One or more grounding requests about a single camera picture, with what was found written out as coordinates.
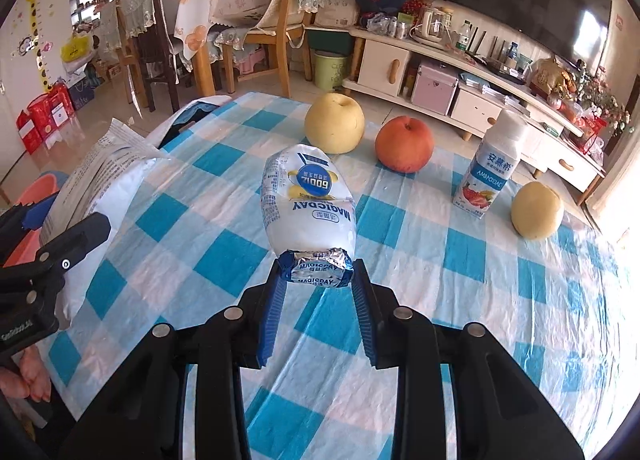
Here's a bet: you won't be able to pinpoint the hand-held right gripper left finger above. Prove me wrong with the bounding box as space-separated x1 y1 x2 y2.
57 260 287 460

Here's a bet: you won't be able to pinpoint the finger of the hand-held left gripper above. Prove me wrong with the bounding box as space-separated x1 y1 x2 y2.
35 213 112 291
0 193 61 247

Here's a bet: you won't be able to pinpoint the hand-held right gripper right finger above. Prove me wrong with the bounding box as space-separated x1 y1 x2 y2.
351 263 586 460

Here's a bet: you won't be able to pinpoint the white printed plastic bag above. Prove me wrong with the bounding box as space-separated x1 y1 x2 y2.
39 119 168 331

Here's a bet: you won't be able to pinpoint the white pouch with foil end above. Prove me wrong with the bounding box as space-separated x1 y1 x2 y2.
260 143 358 288

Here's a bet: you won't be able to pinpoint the person's left hand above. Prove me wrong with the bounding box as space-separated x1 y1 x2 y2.
0 345 53 403

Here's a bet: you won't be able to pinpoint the red gift box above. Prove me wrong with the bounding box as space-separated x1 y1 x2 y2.
16 110 46 155
47 83 76 127

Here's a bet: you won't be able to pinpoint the red gift bags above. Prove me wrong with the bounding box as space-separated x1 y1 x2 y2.
27 93 65 141

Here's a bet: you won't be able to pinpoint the yellow plastic bag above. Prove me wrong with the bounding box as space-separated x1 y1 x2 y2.
61 34 93 64

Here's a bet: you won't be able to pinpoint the light wooden chair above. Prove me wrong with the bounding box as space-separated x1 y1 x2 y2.
115 0 151 108
220 0 311 97

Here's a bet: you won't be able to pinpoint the red apple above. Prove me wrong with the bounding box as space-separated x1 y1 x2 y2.
375 115 435 173

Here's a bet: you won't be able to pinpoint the dark wooden chair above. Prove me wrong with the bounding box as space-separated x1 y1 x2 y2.
135 0 193 114

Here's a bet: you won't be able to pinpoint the yellow pear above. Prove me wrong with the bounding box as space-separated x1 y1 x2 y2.
304 93 366 155

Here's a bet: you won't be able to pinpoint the white yogurt drink carton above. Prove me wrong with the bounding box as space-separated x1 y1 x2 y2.
451 109 531 220

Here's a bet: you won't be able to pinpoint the round yellow fruit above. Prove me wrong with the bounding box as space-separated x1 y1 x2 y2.
511 181 565 240

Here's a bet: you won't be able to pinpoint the pale green lace chair cover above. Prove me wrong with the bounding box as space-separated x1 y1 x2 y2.
120 0 166 38

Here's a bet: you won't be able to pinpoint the pink storage case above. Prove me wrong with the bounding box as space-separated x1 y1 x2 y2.
411 63 460 116

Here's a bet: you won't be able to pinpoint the white orange-print table cover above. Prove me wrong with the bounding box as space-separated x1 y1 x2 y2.
174 0 222 72

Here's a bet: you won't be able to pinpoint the pink plastic stool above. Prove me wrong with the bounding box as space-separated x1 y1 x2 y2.
237 48 266 79

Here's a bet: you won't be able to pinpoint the light green bin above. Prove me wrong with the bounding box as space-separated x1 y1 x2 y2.
312 51 353 94

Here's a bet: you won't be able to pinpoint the cream tv cabinet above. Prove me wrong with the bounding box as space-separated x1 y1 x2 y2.
342 23 606 206

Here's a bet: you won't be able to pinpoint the red gift bag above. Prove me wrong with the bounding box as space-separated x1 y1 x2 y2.
575 115 608 153

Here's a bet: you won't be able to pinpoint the clear plastic water bottle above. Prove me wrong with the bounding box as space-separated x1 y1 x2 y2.
456 20 474 54

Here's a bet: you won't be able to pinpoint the glass electric kettle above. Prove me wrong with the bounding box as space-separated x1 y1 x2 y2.
417 5 453 44

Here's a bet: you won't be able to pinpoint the gold ornament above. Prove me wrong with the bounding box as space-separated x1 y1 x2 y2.
530 58 576 96

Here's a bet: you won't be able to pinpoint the white printed sack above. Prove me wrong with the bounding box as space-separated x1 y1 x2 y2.
315 0 362 29

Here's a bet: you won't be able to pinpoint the pink flower arrangement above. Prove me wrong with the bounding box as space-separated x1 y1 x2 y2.
575 65 636 133

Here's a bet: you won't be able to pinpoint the yellow giraffe wall sticker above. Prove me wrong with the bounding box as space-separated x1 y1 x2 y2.
22 0 56 94

